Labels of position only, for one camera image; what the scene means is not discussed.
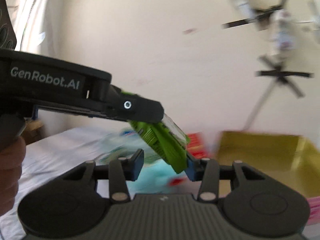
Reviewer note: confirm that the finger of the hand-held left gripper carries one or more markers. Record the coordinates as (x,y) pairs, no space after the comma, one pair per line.
(142,111)

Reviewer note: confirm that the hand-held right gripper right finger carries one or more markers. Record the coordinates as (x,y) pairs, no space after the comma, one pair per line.
(191,170)

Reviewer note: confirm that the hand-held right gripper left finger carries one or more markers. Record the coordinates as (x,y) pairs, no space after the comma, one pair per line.
(137,166)

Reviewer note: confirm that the green snack packet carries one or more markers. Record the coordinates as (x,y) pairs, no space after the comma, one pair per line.
(163,143)

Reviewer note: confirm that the pink macaron gift box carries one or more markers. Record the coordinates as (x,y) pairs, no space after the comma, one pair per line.
(262,162)

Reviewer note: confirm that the person's left hand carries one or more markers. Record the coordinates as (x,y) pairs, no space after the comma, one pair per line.
(11,172)

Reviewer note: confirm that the teal zipper pouch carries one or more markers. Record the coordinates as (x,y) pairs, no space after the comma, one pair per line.
(155,173)

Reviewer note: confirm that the red snack packet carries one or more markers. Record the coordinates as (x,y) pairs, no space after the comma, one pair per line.
(196,145)

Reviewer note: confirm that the brown cardboard box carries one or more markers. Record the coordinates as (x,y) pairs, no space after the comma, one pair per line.
(33,130)

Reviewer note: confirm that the striped bed sheet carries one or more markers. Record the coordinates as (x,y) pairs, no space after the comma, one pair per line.
(50,155)

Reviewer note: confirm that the white curtain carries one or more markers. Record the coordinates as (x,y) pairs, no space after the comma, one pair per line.
(32,12)

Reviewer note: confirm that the white power strip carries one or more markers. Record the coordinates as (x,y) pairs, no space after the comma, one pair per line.
(281,32)

